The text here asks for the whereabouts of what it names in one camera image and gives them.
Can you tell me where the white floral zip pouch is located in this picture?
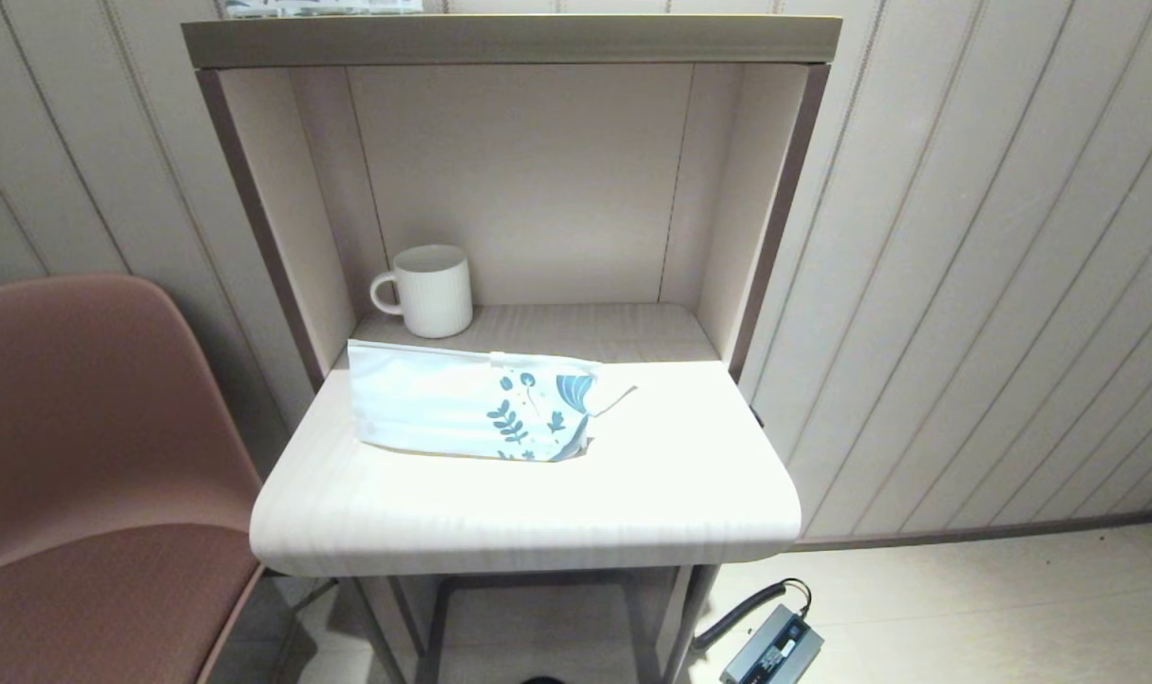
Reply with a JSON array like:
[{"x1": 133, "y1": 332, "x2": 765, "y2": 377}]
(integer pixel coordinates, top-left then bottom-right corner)
[{"x1": 348, "y1": 339, "x2": 638, "y2": 464}]

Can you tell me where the white ribbed ceramic mug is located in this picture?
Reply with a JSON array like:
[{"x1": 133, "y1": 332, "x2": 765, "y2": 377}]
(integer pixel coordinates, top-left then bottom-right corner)
[{"x1": 369, "y1": 244, "x2": 474, "y2": 339}]

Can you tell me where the beige wooden desk with hutch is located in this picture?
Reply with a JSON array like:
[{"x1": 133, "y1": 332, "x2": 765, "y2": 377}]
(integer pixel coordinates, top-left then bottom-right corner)
[{"x1": 181, "y1": 13, "x2": 842, "y2": 684}]

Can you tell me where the brown pink chair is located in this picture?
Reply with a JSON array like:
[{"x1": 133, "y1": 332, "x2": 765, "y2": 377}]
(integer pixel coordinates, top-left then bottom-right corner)
[{"x1": 0, "y1": 274, "x2": 265, "y2": 684}]

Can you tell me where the black coiled power cable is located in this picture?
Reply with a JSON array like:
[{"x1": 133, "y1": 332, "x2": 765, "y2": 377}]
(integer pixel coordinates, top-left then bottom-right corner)
[{"x1": 692, "y1": 578, "x2": 813, "y2": 651}]

